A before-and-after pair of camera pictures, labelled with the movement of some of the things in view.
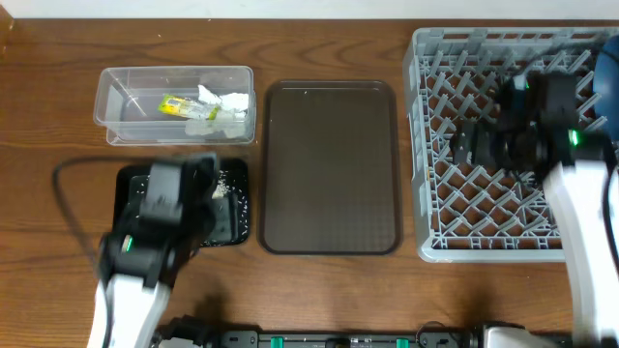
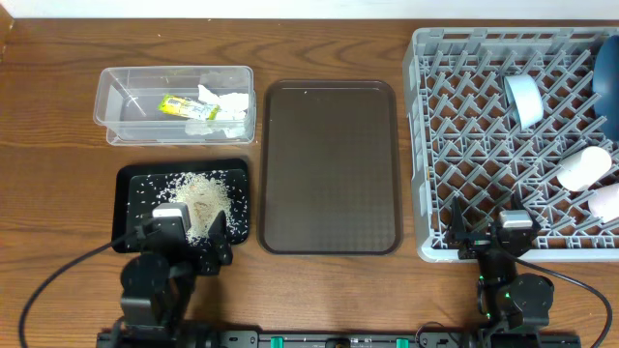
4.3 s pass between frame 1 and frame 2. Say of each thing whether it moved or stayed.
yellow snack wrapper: stayed
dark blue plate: stayed
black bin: stayed
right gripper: moved
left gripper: moved
